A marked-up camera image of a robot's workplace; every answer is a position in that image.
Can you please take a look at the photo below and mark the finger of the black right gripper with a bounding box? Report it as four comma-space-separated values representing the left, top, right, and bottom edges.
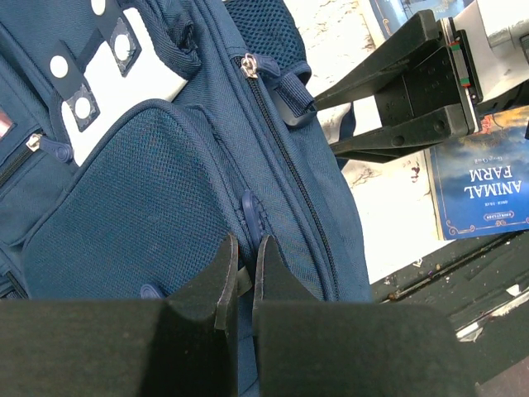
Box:
331, 105, 469, 162
315, 10, 441, 110

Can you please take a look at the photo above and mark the Animal Farm book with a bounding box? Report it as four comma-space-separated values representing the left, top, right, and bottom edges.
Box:
427, 107, 528, 241

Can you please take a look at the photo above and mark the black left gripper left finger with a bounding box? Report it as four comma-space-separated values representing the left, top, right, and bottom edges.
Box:
1, 235, 238, 396

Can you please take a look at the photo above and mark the navy blue student backpack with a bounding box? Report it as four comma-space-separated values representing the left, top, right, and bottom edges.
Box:
1, 1, 370, 396

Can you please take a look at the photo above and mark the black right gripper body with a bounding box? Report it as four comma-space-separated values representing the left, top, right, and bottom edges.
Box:
374, 0, 529, 144

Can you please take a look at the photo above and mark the black mounting base plate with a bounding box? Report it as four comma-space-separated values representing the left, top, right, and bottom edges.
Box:
372, 232, 528, 396

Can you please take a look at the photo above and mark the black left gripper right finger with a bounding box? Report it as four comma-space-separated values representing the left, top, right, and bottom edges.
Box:
253, 236, 476, 396

